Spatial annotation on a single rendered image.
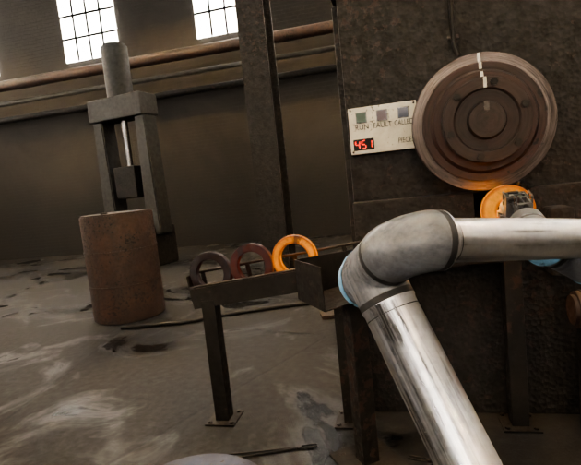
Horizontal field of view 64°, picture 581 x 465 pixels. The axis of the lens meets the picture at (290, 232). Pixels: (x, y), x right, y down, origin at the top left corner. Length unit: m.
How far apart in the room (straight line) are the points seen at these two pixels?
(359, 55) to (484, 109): 0.55
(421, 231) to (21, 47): 10.25
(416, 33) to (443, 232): 1.22
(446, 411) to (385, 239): 0.32
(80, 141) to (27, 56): 1.92
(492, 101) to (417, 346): 1.00
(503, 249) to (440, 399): 0.30
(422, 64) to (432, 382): 1.33
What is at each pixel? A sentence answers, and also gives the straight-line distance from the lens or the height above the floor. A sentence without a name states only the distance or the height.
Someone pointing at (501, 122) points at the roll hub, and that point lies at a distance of 1.69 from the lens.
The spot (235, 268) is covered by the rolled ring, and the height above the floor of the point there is 0.65.
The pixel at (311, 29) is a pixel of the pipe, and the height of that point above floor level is 3.18.
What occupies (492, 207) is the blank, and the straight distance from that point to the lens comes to 1.56.
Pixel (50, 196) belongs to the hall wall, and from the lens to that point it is 10.27.
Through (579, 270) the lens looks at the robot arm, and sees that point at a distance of 1.30.
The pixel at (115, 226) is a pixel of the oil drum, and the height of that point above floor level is 0.78.
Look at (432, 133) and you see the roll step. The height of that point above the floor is 1.10.
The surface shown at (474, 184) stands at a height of 0.90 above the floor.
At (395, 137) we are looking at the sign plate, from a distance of 1.88.
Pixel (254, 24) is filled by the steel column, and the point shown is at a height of 2.44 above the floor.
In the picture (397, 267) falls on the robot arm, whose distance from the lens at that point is 0.86.
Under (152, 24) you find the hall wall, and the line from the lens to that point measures 9.30.
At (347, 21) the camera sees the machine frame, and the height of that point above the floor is 1.57.
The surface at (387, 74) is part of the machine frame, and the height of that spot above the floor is 1.35.
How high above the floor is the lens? 0.98
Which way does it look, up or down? 6 degrees down
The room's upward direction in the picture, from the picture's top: 6 degrees counter-clockwise
